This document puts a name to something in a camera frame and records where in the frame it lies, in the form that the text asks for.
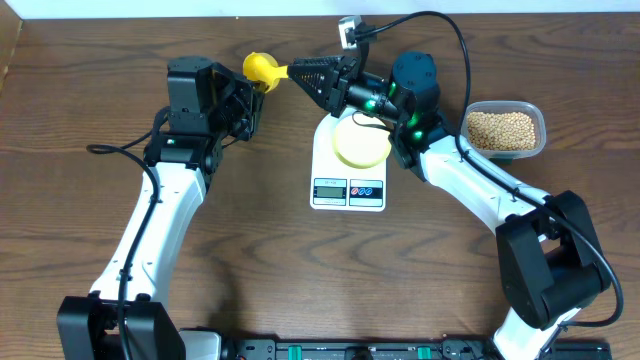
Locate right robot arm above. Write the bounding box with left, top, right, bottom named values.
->
left=287, top=52, right=613, bottom=359

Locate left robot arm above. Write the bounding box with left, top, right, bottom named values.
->
left=56, top=56, right=268, bottom=359

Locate green tape piece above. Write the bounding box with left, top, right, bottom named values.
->
left=490, top=158, right=513, bottom=165

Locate yellow bowl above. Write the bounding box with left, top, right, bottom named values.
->
left=332, top=111, right=391, bottom=169

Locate white digital kitchen scale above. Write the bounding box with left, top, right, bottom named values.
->
left=309, top=108, right=387, bottom=212

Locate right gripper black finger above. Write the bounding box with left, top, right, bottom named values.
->
left=294, top=74, right=336, bottom=110
left=287, top=55, right=343, bottom=80

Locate clear plastic container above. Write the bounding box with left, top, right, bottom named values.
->
left=461, top=100, right=546, bottom=161

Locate soybeans pile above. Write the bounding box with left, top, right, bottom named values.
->
left=467, top=112, right=536, bottom=151

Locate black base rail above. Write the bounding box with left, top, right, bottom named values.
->
left=219, top=338, right=614, bottom=360

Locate yellow measuring scoop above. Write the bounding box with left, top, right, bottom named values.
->
left=243, top=52, right=289, bottom=93

